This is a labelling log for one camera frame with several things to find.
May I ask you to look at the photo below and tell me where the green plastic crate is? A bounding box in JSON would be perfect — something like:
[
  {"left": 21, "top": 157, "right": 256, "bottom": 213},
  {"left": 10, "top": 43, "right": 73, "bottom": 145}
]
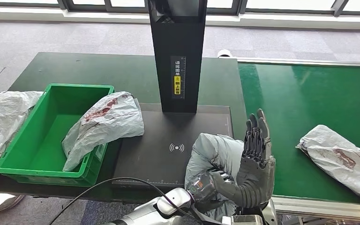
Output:
[{"left": 0, "top": 83, "right": 115, "bottom": 188}]

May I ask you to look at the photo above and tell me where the crumpled pale grey plastic bag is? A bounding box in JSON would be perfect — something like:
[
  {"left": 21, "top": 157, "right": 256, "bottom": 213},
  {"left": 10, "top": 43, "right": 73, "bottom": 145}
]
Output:
[{"left": 0, "top": 90, "right": 43, "bottom": 175}]

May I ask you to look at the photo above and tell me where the black inbound scanner machine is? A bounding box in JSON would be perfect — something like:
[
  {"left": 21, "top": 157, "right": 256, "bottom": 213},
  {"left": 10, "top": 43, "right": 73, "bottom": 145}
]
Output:
[{"left": 112, "top": 0, "right": 234, "bottom": 188}]

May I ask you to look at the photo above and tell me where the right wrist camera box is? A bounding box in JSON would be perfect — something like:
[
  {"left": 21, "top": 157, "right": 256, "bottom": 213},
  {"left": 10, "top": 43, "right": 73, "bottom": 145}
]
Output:
[{"left": 222, "top": 215, "right": 264, "bottom": 225}]

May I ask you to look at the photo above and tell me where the yellow black label sticker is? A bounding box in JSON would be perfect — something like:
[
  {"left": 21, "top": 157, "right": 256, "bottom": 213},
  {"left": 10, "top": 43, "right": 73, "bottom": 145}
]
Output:
[{"left": 171, "top": 56, "right": 187, "bottom": 100}]

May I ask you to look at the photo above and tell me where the grey plastic mailer parcel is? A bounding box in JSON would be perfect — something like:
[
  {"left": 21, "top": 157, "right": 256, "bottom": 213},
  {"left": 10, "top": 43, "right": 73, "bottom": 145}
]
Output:
[
  {"left": 62, "top": 91, "right": 145, "bottom": 173},
  {"left": 295, "top": 125, "right": 360, "bottom": 206},
  {"left": 184, "top": 133, "right": 246, "bottom": 223}
]

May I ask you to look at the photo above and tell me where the silver conveyor frame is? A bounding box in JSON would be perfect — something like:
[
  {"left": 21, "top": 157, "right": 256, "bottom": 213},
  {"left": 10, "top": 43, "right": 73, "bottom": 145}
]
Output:
[{"left": 217, "top": 57, "right": 360, "bottom": 223}]

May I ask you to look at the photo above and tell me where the dark window frame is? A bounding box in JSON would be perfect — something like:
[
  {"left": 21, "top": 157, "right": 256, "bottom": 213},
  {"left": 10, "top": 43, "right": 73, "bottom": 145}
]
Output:
[{"left": 0, "top": 0, "right": 360, "bottom": 15}]

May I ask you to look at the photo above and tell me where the white window sill ledge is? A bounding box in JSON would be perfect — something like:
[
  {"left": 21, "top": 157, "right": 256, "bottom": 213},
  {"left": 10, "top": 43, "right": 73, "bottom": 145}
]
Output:
[{"left": 0, "top": 4, "right": 360, "bottom": 31}]

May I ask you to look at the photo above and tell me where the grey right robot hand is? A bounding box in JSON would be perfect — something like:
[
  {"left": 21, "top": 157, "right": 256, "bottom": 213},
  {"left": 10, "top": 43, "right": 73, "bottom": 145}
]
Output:
[{"left": 211, "top": 108, "right": 276, "bottom": 195}]

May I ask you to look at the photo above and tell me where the dark green table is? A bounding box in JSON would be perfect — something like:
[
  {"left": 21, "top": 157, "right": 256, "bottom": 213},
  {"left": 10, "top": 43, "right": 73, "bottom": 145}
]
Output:
[{"left": 0, "top": 52, "right": 249, "bottom": 204}]

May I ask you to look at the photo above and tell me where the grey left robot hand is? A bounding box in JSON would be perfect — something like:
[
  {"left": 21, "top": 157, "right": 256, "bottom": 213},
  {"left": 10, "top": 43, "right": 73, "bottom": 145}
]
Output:
[{"left": 186, "top": 170, "right": 235, "bottom": 212}]

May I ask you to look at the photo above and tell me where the green conveyor belt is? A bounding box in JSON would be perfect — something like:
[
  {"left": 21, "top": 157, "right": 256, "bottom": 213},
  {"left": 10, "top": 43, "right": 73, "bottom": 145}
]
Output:
[{"left": 238, "top": 63, "right": 360, "bottom": 206}]

